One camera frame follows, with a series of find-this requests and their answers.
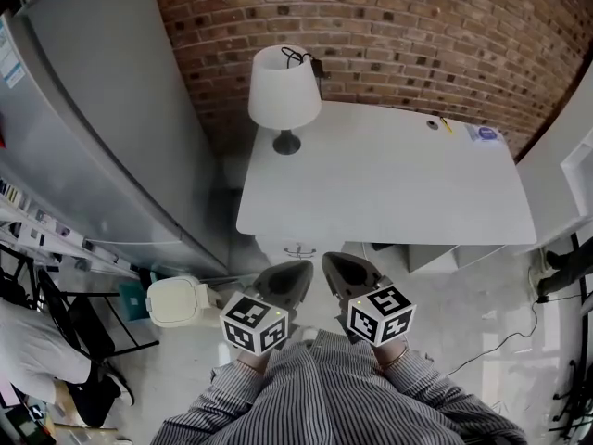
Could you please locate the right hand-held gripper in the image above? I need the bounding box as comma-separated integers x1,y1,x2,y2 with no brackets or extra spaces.
322,252,417,348

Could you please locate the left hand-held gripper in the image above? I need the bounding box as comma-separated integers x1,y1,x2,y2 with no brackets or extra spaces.
219,260,316,355

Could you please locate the person's left forearm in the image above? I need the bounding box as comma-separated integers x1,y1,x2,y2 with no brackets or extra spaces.
152,352,279,445

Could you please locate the person's right forearm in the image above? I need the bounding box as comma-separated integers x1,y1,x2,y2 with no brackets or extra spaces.
372,338,529,445

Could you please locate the white desk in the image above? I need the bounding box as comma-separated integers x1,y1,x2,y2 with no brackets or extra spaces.
235,101,538,275

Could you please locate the beige trash bin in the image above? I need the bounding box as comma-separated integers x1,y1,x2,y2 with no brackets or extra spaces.
145,275,222,329

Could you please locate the person's striped shirt torso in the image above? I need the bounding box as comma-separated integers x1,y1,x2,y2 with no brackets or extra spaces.
221,329,469,445

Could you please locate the teal plastic box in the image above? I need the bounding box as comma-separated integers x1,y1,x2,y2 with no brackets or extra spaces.
118,281,152,323

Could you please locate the white shade table lamp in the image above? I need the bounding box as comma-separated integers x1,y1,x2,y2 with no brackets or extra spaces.
247,44,323,156

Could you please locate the blue white packet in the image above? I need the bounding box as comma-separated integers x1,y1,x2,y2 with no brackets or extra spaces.
464,124,506,146

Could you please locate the black folding chair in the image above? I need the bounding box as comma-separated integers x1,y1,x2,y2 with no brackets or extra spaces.
36,266,161,365

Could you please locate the white bookshelf cabinet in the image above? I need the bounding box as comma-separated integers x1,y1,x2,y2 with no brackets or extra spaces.
513,57,593,255

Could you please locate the white metal shelf rack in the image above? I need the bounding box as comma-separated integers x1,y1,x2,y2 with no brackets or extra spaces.
0,173,140,281

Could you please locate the black metal pole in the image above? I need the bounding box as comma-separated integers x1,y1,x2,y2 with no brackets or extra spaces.
572,232,593,324

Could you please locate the grey refrigerator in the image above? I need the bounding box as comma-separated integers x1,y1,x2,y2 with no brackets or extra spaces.
0,0,233,280

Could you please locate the black wheeled stand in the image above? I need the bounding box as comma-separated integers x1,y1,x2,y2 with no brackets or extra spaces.
549,354,593,435

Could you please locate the black office chair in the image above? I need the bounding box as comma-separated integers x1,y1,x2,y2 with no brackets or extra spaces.
0,243,41,312

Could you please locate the laptop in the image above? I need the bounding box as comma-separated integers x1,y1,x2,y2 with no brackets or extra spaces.
0,403,55,445

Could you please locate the blue white label sticker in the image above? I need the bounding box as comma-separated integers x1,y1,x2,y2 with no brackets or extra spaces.
0,14,24,90

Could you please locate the gold bangle bracelet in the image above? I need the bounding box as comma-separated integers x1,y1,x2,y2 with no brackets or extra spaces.
382,345,411,369

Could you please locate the black power cable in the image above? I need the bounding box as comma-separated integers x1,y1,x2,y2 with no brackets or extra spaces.
444,294,593,379

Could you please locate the black adapter cable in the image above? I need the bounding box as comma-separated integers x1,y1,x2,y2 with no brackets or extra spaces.
280,45,333,82

